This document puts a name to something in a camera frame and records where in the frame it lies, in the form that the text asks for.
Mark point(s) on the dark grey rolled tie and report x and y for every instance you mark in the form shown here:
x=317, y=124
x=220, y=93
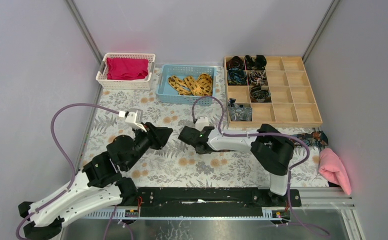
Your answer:
x=260, y=94

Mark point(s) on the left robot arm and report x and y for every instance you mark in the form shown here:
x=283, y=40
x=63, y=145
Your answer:
x=97, y=185

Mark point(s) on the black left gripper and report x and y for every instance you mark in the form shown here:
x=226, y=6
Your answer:
x=151, y=135

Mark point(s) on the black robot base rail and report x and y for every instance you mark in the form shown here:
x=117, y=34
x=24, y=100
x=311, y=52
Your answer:
x=191, y=202

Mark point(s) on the magenta cloth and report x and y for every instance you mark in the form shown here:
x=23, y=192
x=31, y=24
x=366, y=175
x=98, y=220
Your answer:
x=127, y=69

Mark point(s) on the blue floral rolled tie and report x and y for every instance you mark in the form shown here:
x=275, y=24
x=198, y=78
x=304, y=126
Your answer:
x=236, y=77

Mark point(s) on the grey leaf pattern tie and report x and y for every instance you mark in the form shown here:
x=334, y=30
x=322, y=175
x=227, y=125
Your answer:
x=239, y=112

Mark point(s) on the white plastic basket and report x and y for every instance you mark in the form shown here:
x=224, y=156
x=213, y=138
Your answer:
x=141, y=84

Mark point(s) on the black floral rolled tie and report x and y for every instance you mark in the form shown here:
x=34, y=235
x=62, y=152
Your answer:
x=257, y=64

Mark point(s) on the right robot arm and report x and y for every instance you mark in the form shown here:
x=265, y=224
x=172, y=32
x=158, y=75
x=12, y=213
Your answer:
x=272, y=149

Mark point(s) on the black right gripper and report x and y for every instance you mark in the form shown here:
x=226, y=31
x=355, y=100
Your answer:
x=208, y=152

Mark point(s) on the light blue plastic basket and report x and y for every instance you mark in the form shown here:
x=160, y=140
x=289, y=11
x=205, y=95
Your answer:
x=167, y=94

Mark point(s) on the yellow insect pattern tie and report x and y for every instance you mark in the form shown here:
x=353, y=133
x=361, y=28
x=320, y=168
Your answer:
x=189, y=86

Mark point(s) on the wooden compartment organizer tray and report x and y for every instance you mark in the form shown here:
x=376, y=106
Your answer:
x=292, y=100

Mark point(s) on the brown paisley rolled tie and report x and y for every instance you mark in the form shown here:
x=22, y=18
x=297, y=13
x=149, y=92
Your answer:
x=257, y=78

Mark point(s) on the dark floral pattern tie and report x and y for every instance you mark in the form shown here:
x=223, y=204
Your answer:
x=314, y=139

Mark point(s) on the floral patterned table mat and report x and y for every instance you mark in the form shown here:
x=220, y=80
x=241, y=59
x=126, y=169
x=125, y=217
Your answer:
x=177, y=164

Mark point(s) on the dark red rolled tie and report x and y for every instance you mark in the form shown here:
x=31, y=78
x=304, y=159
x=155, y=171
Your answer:
x=235, y=63

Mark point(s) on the pink cloth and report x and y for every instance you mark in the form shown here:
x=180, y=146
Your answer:
x=333, y=170

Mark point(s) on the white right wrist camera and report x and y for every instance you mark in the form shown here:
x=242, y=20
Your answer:
x=201, y=123

